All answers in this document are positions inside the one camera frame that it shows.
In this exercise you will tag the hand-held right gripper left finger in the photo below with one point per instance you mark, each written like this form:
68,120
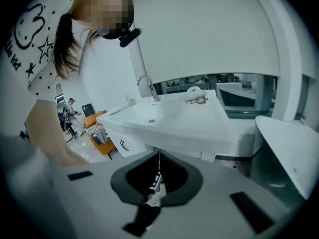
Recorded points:
94,195

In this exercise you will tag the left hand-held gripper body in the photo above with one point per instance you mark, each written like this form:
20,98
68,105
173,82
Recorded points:
155,182

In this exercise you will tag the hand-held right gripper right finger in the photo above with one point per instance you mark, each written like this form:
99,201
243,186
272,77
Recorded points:
211,208

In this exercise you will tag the person's left forearm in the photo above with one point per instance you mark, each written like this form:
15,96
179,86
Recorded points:
49,133

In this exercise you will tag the white cabinet door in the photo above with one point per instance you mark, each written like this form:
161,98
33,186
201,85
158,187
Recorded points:
114,143
135,147

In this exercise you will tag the orange sofa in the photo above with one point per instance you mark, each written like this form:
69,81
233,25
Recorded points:
104,147

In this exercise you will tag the white vanity cabinet with sink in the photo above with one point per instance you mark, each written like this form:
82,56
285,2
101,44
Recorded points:
174,123

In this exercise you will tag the black white striped blanket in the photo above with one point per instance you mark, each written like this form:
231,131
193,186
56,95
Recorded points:
98,133

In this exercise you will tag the clear glass cup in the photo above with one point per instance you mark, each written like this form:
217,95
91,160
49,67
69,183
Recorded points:
130,99

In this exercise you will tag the black screen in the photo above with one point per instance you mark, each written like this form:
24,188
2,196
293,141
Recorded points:
87,109

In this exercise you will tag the chrome faucet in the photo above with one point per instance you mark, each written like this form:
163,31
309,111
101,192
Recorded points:
154,93

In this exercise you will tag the brass metal fitting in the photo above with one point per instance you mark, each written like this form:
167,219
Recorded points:
199,100

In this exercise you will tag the white towel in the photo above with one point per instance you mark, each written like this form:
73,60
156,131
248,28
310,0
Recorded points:
195,94

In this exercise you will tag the glass window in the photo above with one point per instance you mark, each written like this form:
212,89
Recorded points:
174,87

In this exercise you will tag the white bathtub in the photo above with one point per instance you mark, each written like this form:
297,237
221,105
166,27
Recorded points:
286,146

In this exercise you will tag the wide white roller blind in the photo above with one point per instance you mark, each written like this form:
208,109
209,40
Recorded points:
199,34

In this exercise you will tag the person's face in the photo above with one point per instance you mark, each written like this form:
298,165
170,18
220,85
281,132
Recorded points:
107,9

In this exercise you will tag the person in white dotted shirt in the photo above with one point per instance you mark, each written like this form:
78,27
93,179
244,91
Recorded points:
57,11

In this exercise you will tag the black head-worn camera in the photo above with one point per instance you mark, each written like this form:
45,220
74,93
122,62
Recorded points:
129,37

